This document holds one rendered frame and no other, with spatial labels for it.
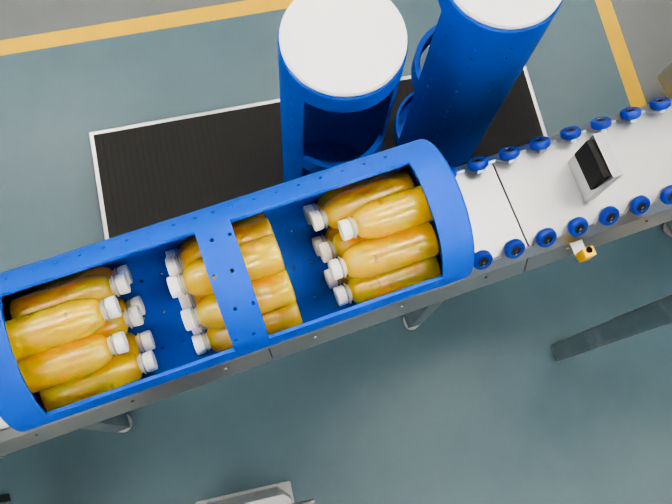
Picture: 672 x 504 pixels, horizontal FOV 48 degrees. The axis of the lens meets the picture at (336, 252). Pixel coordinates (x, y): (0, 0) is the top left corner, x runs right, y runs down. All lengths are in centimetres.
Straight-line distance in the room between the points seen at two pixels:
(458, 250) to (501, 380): 125
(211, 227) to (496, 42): 82
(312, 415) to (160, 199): 85
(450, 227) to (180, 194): 132
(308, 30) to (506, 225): 60
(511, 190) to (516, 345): 99
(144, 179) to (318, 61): 104
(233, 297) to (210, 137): 132
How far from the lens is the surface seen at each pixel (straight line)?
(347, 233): 139
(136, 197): 254
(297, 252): 159
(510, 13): 180
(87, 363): 142
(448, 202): 137
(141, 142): 260
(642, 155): 187
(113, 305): 139
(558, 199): 176
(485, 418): 258
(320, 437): 250
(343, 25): 172
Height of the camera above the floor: 250
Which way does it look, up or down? 75 degrees down
